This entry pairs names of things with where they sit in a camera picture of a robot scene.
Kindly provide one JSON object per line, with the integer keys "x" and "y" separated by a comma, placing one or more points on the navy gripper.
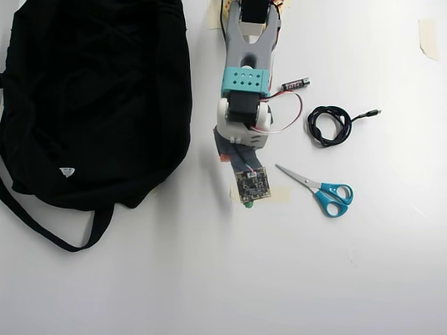
{"x": 228, "y": 153}

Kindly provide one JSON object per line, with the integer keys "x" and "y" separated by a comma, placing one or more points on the green capped black marker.
{"x": 248, "y": 205}

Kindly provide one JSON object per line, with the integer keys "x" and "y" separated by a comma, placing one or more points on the teal grey white robot arm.
{"x": 246, "y": 52}

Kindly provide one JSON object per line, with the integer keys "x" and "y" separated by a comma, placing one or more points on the black fabric bag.
{"x": 87, "y": 104}

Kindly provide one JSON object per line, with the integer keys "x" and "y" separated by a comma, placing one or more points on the wide beige masking tape strip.
{"x": 283, "y": 194}

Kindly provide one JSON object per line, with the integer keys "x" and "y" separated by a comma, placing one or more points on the black AA battery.
{"x": 297, "y": 84}

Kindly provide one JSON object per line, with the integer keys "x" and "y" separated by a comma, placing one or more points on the small beige tape piece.
{"x": 287, "y": 3}

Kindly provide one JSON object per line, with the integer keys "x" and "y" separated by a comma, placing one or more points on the torn beige masking tape strip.
{"x": 429, "y": 38}

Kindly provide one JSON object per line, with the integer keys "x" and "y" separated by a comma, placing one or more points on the bare camera circuit board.
{"x": 254, "y": 184}

